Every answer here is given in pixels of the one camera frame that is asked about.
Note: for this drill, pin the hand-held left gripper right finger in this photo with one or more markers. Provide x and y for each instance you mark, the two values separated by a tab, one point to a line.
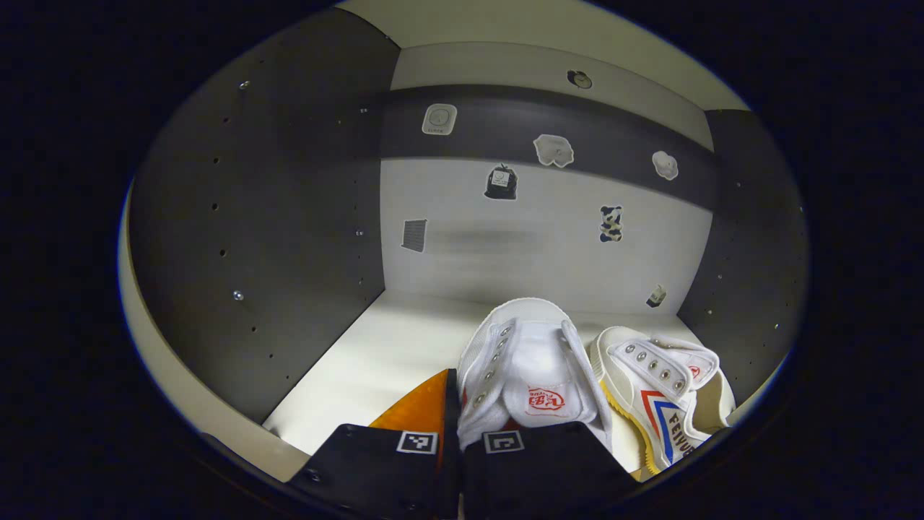
541	469

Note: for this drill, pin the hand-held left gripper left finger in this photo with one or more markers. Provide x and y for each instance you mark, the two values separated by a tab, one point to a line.
390	469

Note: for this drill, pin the white canvas shoe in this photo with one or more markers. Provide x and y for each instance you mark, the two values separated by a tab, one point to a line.
650	404
534	361

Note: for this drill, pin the white grey shoe cabinet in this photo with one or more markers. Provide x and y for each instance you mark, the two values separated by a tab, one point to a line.
289	217

